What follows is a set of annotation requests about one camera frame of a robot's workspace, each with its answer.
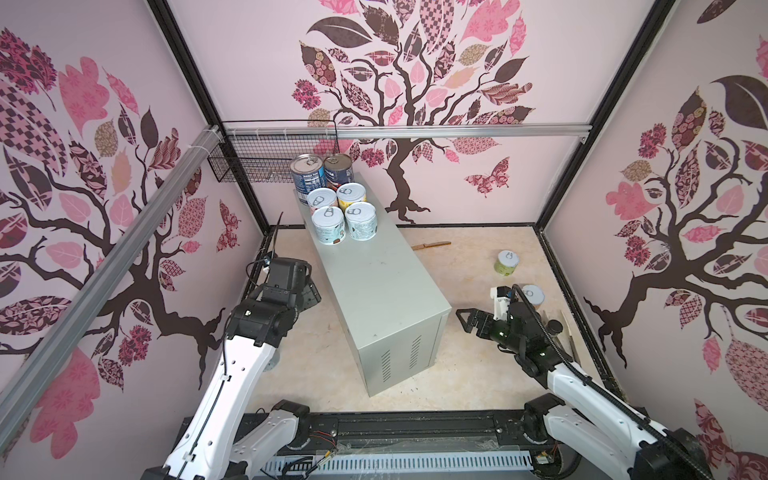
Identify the white slotted cable duct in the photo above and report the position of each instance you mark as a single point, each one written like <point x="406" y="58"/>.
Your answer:
<point x="400" y="463"/>

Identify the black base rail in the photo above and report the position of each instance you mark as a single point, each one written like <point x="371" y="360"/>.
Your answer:
<point x="392" y="427"/>

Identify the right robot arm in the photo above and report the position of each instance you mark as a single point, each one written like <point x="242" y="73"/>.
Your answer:
<point x="588" y="396"/>

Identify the yellow labelled can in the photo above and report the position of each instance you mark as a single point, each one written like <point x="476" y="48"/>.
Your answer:
<point x="350" y="193"/>

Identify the metal tongs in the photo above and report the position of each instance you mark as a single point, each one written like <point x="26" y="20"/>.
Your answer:
<point x="566" y="337"/>

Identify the grey metal cabinet box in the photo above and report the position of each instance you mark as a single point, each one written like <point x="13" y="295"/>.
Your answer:
<point x="392" y="312"/>

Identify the horizontal aluminium rail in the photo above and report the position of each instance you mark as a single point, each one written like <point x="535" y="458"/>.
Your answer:
<point x="396" y="132"/>

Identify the white green labelled can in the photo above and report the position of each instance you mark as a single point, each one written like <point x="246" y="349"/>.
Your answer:
<point x="329" y="225"/>

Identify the diagonal aluminium rail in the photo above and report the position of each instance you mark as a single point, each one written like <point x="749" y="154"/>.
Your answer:
<point x="22" y="393"/>

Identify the black wire basket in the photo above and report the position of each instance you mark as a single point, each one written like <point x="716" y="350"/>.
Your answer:
<point x="261" y="151"/>

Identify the pale blue labelled can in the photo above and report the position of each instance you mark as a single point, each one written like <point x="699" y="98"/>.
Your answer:
<point x="361" y="218"/>

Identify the wooden knife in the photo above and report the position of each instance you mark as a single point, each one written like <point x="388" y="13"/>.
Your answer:
<point x="425" y="246"/>

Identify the pink labelled can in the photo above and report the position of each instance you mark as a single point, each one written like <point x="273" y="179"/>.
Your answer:
<point x="320" y="198"/>

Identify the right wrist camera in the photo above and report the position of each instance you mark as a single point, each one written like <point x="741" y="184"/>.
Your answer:
<point x="502" y="297"/>

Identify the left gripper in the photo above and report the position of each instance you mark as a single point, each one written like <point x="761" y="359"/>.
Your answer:
<point x="310" y="294"/>

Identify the dark pepper shaker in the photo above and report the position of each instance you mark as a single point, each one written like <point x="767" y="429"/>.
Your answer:
<point x="554" y="327"/>

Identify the dark red labelled can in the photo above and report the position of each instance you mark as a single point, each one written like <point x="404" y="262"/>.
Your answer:
<point x="338" y="170"/>

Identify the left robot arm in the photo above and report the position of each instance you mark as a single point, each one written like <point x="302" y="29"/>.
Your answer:
<point x="240" y="372"/>

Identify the orange labelled can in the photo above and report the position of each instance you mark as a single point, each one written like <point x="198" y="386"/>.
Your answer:
<point x="534" y="294"/>

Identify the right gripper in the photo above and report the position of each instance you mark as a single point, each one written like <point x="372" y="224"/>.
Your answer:
<point x="485" y="317"/>

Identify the large blue labelled can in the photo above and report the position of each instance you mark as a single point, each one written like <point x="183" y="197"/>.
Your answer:
<point x="308" y="174"/>

